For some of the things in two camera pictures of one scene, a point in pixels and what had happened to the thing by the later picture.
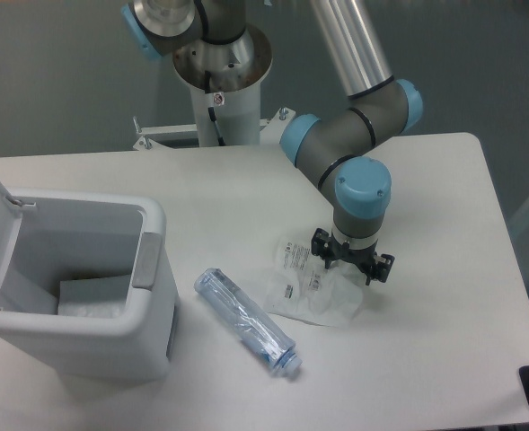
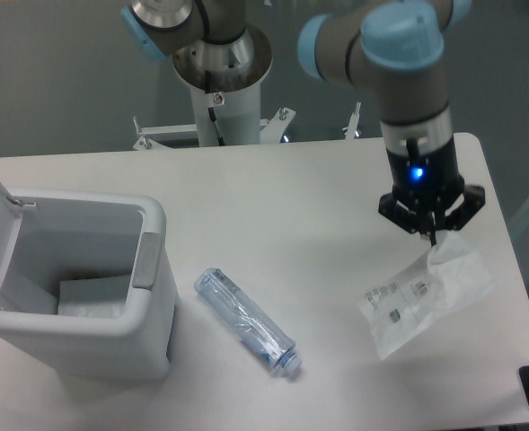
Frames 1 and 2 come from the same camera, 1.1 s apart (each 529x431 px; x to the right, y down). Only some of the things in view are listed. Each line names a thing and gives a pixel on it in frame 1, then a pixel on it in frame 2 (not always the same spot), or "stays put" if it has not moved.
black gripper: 373,266 -> 422,182
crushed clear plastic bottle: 277,347 stays put
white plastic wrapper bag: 300,287 -> 453,277
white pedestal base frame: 272,129 stays put
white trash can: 88,285 stays put
